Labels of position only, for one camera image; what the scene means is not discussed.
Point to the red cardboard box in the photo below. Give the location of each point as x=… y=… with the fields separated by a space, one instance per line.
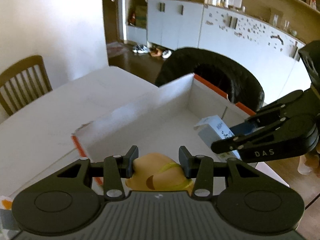
x=159 y=122

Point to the yellow duck plush toy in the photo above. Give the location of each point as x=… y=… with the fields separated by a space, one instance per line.
x=157 y=172

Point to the black office chair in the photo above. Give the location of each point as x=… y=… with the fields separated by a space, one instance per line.
x=236 y=81

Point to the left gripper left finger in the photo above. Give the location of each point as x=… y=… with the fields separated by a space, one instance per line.
x=113 y=169

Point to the white wall cabinet unit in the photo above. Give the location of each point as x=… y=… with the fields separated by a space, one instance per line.
x=264 y=36

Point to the wooden dining chair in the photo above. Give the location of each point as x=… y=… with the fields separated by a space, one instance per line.
x=24 y=82

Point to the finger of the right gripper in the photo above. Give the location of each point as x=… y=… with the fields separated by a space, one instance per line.
x=257 y=135
x=272 y=112

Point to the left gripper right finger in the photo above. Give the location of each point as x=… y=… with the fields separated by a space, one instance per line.
x=203 y=169

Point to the white mugwort product box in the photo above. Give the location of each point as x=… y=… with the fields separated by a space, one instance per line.
x=212 y=129

